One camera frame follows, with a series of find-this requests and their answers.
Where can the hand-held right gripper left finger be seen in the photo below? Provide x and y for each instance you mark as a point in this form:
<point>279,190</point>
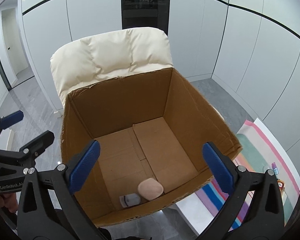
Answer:
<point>85,166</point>

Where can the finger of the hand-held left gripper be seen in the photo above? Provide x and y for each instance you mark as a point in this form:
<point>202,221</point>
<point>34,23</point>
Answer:
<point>41,140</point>
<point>13,118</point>

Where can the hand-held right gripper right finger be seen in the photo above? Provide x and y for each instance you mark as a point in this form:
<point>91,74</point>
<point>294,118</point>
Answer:
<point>217,166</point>

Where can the small grey round container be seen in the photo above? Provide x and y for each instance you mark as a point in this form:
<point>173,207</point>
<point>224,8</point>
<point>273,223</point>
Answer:
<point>131,199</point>

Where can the brown cardboard box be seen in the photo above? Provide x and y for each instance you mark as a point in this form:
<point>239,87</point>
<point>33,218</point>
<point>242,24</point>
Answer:
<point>190,110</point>

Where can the small amber liquid bottle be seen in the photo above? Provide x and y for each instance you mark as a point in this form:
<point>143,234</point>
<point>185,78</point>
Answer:
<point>280,184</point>

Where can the person's left hand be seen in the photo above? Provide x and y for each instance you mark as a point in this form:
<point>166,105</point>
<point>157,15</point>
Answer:
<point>8,201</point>

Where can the pastel striped cloth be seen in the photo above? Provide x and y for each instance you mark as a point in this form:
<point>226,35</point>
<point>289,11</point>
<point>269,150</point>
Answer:
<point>252,150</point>

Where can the white door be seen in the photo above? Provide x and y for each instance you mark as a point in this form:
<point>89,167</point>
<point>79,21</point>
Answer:
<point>12,42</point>

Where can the cream padded armchair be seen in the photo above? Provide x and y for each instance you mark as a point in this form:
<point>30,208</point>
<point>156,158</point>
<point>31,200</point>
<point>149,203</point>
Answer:
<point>110,52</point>

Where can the black glass cabinet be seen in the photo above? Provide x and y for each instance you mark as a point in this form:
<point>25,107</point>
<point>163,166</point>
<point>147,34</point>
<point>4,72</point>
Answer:
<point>145,5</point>

